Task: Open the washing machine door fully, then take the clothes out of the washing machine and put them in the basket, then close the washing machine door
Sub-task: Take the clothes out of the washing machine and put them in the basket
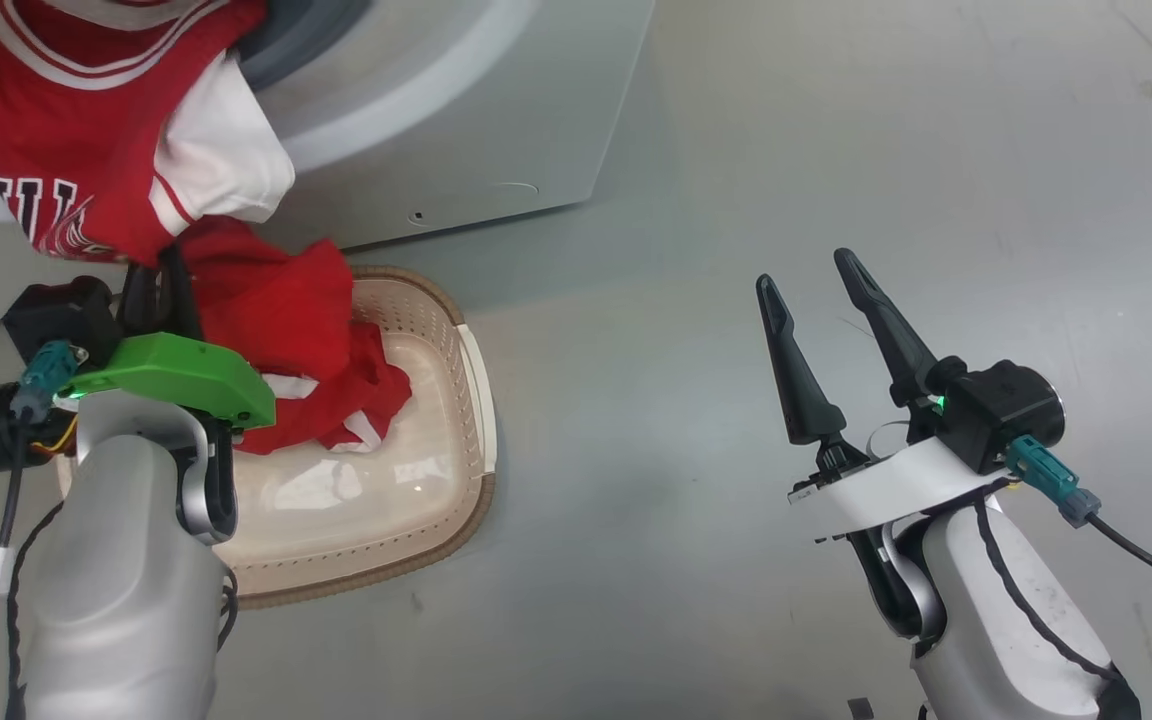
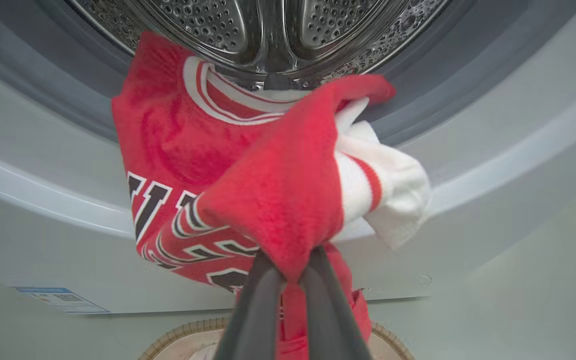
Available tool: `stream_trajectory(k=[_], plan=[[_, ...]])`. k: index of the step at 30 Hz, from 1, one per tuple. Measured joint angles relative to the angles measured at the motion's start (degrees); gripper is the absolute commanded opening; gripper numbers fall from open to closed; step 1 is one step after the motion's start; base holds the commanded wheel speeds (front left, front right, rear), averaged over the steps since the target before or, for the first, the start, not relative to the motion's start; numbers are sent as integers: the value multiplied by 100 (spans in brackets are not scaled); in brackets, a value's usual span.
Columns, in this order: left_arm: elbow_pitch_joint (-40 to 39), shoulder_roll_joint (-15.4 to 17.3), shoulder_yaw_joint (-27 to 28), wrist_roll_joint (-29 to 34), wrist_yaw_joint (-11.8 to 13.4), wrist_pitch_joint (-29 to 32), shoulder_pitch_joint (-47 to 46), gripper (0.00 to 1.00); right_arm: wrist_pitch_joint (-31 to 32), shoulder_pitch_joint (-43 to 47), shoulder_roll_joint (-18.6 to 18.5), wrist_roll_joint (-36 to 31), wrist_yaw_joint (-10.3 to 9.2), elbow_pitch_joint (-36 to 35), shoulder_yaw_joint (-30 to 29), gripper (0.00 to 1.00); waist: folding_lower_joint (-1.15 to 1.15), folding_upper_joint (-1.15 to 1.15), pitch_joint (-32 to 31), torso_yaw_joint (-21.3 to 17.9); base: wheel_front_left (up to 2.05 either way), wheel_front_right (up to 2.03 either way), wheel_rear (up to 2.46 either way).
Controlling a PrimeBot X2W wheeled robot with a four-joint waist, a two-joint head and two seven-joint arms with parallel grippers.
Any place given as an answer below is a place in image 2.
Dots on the red basketball jersey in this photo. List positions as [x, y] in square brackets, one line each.
[168, 145]

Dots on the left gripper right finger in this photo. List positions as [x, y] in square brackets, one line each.
[330, 320]

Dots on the blue energy label sticker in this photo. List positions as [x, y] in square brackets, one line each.
[63, 300]

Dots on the red and white shorts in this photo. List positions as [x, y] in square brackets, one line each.
[288, 190]

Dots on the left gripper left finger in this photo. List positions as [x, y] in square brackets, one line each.
[253, 320]

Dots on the beige perforated laundry basket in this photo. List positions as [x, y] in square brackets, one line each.
[393, 345]

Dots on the white washing machine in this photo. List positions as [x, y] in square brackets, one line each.
[493, 210]

